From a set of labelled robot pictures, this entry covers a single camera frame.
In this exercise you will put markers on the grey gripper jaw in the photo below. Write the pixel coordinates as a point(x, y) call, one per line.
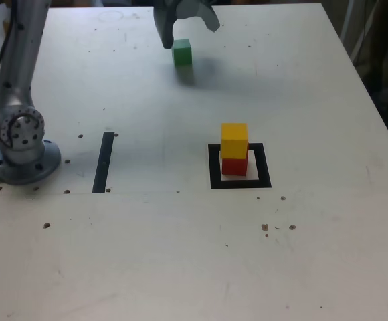
point(197, 8)
point(165, 23)

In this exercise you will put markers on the green cube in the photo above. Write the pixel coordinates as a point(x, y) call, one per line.
point(182, 53)

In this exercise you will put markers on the yellow cube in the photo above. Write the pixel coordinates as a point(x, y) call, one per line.
point(234, 140)

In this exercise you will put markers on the red cube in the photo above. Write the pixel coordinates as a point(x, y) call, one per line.
point(234, 167)

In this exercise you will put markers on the black tape square outline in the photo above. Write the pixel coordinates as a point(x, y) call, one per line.
point(264, 167)

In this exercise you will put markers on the black tape strip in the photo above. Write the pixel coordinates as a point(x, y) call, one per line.
point(102, 167)

